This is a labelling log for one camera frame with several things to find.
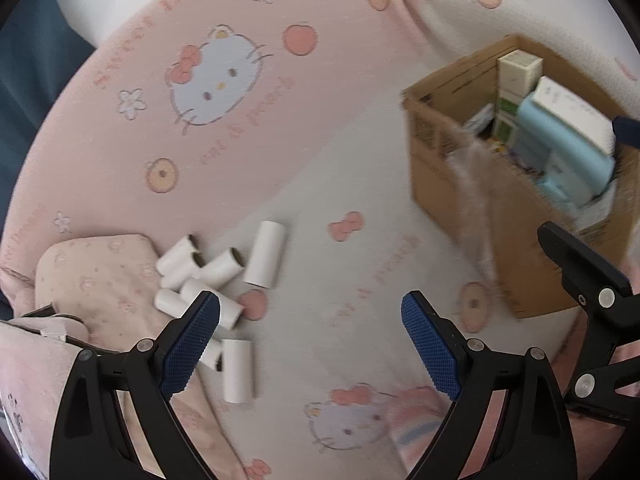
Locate white flat packet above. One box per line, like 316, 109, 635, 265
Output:
531, 76, 617, 157

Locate green and white carton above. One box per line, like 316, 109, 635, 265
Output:
490, 112, 519, 147
495, 89, 524, 122

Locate white soft pack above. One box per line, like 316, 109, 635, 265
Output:
574, 184, 620, 235

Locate cream printed pillow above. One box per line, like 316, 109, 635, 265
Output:
34, 232, 163, 352

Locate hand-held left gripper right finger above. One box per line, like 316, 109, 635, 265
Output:
401, 290, 581, 480

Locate clear plastic wrap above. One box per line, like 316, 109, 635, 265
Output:
444, 125, 502, 288

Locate dark teal cloth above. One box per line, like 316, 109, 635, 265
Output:
0, 0, 97, 321

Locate small light blue packet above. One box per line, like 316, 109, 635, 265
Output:
534, 176, 577, 207

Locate tall white carton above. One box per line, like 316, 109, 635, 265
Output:
496, 50, 545, 97

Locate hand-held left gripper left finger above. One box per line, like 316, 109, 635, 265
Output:
49, 290, 222, 480

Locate pink printed cloth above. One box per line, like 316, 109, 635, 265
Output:
0, 320, 241, 480

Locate printed pink bedsheet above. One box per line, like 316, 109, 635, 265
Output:
0, 0, 640, 480

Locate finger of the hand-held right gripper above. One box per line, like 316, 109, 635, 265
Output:
537, 221, 636, 407
612, 115, 640, 182

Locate pile of white tubes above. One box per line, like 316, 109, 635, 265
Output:
154, 220, 287, 406

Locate brown cardboard box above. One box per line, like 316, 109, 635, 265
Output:
402, 34, 640, 319

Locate large light blue packet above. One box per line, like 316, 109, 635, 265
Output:
514, 94, 619, 207

